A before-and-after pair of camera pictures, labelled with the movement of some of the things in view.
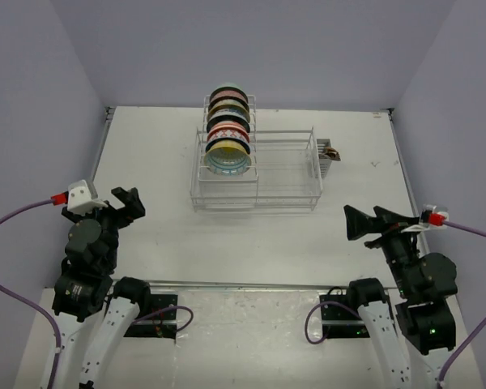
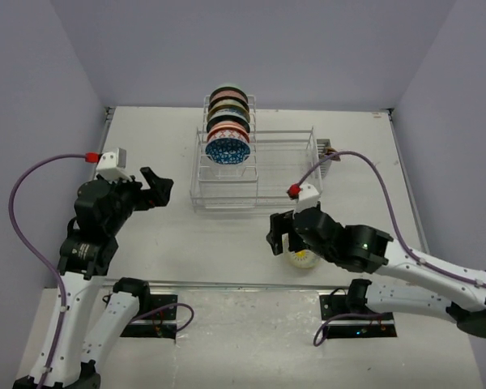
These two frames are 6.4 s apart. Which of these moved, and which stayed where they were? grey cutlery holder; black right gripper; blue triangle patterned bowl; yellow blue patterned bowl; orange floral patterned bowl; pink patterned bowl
Moved: black right gripper; yellow blue patterned bowl
Stayed: blue triangle patterned bowl; pink patterned bowl; orange floral patterned bowl; grey cutlery holder
